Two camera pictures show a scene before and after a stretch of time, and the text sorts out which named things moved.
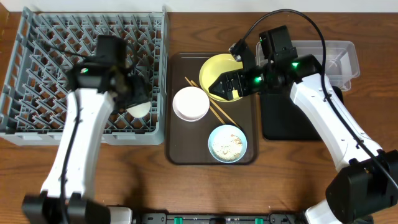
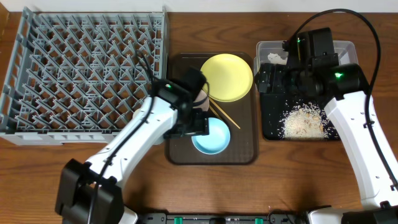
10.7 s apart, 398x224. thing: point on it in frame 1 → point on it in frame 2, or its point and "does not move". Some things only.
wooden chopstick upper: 217,106 does not move
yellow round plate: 212,68 does not move
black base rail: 220,218 does not move
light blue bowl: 227,144 → 217,140
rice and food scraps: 227,147 → 306,121
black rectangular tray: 281,119 does not move
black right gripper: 237,78 → 277,71
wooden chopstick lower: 210,106 does not move
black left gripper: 137,94 → 189,129
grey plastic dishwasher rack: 45,43 does not move
